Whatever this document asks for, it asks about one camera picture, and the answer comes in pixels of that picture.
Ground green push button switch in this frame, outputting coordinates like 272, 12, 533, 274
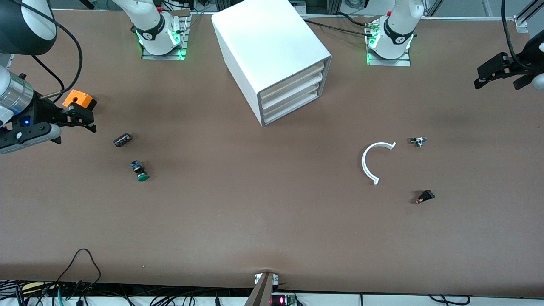
130, 160, 150, 182

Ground white drawer cabinet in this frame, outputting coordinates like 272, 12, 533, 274
211, 0, 333, 127

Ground white curved plastic arc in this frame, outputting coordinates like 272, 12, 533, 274
361, 142, 397, 186

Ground device with red display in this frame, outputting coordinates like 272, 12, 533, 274
271, 293, 297, 306

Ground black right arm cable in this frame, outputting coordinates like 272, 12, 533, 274
8, 0, 83, 101

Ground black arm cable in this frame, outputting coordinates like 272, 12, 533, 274
501, 0, 521, 60
8, 0, 83, 101

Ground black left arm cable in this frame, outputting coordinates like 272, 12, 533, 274
501, 0, 521, 60

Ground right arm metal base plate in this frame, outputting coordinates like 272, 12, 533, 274
141, 15, 190, 61

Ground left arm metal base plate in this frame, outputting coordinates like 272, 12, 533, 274
366, 21, 412, 67

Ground black looped cable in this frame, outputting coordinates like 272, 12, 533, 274
55, 248, 102, 294

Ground black base cable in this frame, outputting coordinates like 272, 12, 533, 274
303, 19, 371, 37
337, 12, 371, 27

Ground grey camera mounting post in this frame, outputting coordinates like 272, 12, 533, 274
244, 272, 279, 306

